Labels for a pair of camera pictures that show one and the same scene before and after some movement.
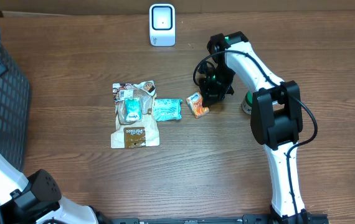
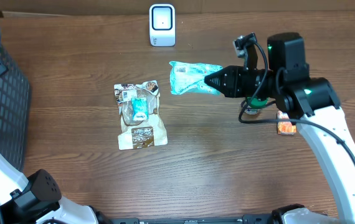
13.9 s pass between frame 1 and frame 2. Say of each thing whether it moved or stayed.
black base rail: stayed
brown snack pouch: moved
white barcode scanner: stayed
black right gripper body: moved
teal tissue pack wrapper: moved
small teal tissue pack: moved
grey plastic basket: stayed
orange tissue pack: moved
